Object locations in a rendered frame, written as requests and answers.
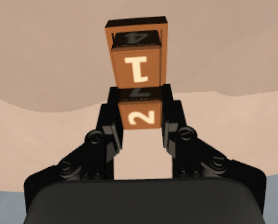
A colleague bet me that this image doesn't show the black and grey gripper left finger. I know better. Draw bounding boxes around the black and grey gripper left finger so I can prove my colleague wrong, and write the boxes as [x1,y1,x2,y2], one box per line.
[24,86,124,214]

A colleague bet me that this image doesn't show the orange number cube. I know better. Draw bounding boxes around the orange number cube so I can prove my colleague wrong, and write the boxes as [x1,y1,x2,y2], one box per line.
[111,30,162,89]
[118,86,162,130]

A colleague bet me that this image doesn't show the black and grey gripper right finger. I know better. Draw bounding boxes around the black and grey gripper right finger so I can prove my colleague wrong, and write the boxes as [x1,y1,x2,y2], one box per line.
[160,84,267,216]

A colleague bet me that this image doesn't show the brown wooden tray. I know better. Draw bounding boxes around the brown wooden tray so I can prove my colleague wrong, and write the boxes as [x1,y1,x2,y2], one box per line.
[105,16,168,86]

